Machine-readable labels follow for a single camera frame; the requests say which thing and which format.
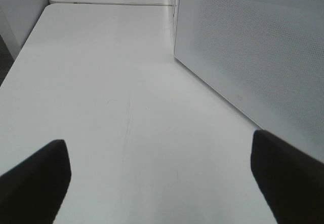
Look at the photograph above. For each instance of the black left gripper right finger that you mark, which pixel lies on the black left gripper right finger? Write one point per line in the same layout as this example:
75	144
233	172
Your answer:
290	180

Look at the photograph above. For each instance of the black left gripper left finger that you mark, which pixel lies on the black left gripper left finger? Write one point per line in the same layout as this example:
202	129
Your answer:
33	190

